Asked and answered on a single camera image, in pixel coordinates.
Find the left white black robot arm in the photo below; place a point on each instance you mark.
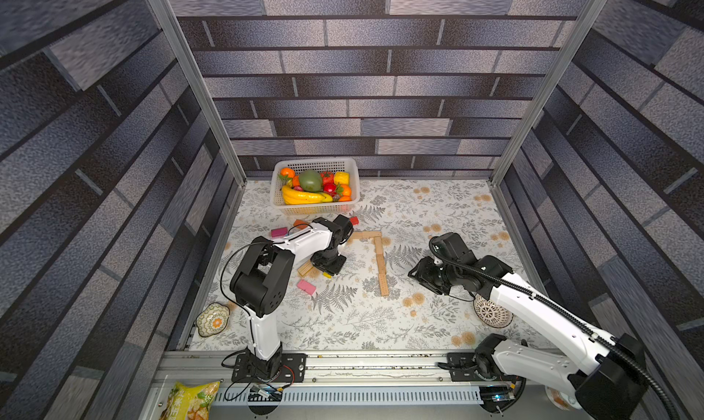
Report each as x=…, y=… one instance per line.
x=258, y=287

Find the pink block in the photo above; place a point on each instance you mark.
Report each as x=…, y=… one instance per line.
x=306, y=287

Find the wood block marked 71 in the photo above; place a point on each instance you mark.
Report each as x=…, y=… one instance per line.
x=381, y=264

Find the red toy fruit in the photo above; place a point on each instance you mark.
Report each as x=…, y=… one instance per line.
x=328, y=183

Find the white plastic basket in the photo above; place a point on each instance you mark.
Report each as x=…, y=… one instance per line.
x=344, y=200

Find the yellow toy pepper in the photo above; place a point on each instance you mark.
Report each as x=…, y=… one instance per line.
x=342, y=178

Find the patterned ceramic bowl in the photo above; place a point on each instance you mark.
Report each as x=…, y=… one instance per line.
x=213, y=320

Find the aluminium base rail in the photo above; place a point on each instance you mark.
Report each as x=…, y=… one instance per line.
x=322, y=378

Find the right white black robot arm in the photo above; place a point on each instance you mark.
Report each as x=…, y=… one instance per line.
x=606, y=375

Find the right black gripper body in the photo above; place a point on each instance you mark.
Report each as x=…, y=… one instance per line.
x=427, y=271

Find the green snack bag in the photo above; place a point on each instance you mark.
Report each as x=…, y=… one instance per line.
x=190, y=403

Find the white lidded cup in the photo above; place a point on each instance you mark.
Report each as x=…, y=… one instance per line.
x=562, y=401

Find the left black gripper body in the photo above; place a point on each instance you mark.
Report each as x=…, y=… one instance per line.
x=331, y=261

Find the green toy mango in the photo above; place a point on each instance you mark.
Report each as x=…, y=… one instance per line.
x=310, y=181

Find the purple block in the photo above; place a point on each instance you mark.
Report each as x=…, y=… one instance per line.
x=280, y=232

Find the yellow toy banana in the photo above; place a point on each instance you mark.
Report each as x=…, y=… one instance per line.
x=295, y=197

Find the orange toy fruit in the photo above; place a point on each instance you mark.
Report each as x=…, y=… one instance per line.
x=287, y=174

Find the white perforated bowl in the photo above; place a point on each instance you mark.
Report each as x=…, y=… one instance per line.
x=491, y=314

